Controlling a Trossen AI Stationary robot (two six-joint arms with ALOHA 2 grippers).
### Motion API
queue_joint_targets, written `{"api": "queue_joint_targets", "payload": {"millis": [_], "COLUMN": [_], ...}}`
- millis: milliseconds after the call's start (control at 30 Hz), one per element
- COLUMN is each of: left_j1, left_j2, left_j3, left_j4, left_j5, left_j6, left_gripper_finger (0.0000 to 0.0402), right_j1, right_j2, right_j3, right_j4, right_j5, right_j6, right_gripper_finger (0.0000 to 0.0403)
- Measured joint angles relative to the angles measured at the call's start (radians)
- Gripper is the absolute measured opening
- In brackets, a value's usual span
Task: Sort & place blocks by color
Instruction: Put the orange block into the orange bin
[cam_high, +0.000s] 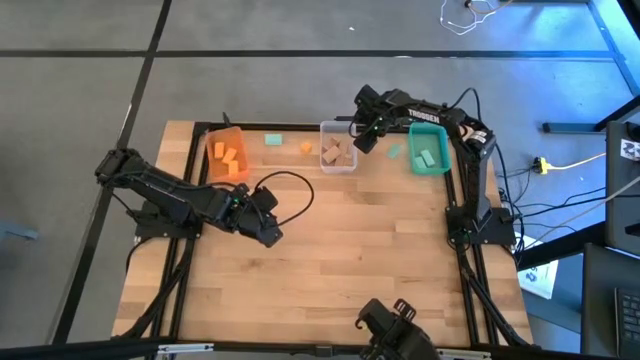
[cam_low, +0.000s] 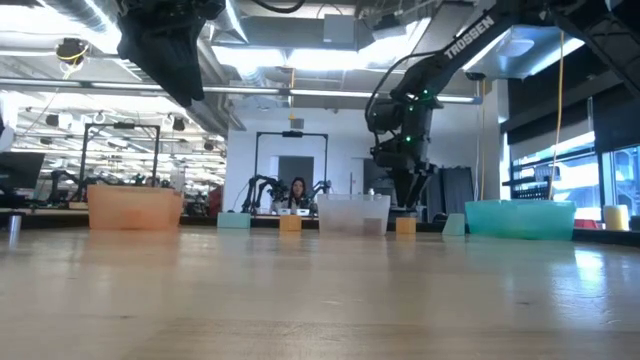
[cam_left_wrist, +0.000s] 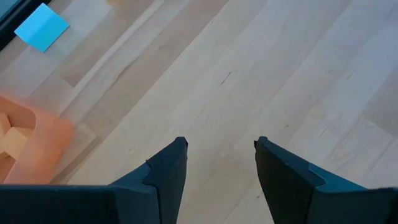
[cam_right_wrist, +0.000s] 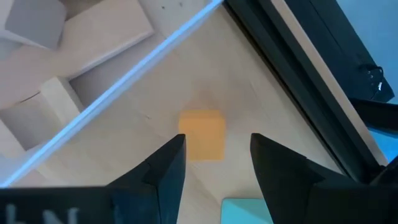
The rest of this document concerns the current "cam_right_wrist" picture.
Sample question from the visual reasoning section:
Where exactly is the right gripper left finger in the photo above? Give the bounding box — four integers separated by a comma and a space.
107, 134, 187, 224

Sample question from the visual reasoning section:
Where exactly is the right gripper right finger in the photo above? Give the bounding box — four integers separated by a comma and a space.
251, 133, 324, 224

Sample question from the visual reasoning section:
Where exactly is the teal block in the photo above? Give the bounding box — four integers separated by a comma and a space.
220, 197, 274, 224

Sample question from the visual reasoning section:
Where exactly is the small wooden block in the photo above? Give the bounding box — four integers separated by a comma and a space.
39, 76, 85, 125

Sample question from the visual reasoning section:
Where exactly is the long wooden block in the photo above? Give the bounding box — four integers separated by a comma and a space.
51, 0, 155, 80

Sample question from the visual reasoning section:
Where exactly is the rectangular wooden block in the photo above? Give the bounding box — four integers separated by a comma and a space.
0, 0, 68, 50

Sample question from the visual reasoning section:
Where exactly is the orange cube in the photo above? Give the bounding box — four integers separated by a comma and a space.
178, 109, 226, 162

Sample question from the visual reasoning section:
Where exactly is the clear plastic bin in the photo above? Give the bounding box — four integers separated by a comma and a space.
0, 0, 224, 189

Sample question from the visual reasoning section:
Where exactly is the black box device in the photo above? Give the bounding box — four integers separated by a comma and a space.
284, 0, 396, 103

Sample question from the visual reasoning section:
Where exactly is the black aluminium frame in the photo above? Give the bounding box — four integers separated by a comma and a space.
223, 0, 398, 184

